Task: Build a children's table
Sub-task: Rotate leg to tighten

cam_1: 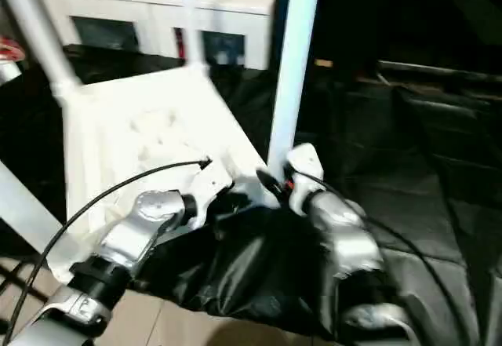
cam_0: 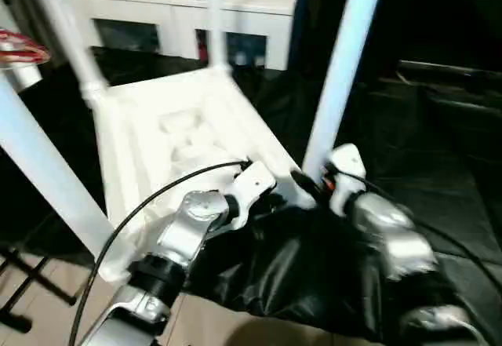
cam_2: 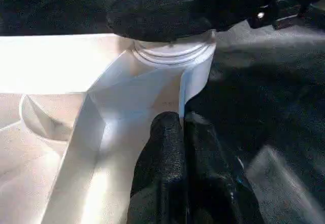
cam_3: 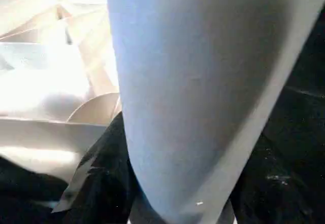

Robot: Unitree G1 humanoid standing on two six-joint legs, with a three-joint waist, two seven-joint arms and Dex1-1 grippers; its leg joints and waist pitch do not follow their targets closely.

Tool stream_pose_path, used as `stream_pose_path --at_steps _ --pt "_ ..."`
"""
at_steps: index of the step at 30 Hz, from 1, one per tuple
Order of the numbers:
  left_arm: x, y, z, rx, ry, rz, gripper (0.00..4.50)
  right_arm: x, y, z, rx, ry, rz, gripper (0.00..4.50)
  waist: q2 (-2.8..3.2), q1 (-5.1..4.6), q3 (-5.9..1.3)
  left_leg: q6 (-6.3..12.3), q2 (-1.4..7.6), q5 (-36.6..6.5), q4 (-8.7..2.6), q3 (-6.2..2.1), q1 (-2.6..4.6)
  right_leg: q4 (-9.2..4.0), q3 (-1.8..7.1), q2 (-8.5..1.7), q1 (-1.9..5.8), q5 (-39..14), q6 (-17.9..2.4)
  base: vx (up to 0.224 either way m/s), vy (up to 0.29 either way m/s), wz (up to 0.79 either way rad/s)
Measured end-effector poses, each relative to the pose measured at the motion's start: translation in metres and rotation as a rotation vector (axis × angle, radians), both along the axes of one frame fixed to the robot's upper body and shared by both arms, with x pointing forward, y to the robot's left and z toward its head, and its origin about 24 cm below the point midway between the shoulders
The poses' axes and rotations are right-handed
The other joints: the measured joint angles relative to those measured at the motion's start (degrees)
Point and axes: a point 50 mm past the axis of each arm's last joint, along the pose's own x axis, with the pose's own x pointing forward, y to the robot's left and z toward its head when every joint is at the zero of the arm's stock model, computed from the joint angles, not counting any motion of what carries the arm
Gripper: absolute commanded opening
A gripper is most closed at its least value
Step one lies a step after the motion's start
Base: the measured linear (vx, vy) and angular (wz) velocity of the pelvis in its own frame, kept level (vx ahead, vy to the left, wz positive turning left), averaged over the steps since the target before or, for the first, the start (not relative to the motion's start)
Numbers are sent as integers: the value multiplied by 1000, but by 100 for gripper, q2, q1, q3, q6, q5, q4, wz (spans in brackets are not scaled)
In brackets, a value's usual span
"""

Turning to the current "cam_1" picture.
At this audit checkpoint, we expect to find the white plastic table top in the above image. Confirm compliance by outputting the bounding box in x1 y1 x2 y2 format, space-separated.
46 65 284 285

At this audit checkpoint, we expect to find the black work mat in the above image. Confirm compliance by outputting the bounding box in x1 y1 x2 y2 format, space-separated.
0 43 502 343

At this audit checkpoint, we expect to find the white sideboard cabinet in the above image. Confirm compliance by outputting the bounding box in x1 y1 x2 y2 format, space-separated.
38 0 284 71

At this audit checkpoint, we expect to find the white plastic bin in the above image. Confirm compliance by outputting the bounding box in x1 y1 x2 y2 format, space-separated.
0 59 23 85

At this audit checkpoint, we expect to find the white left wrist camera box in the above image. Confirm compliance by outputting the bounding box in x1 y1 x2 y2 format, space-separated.
184 161 237 230

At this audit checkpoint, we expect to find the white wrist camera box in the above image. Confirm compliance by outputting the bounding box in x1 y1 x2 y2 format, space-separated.
284 143 326 218
184 161 237 230

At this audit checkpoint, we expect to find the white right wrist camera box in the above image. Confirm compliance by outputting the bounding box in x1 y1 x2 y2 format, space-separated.
284 143 326 218

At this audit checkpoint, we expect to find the red wire bundle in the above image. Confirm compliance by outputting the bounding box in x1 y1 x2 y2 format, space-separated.
0 35 27 61

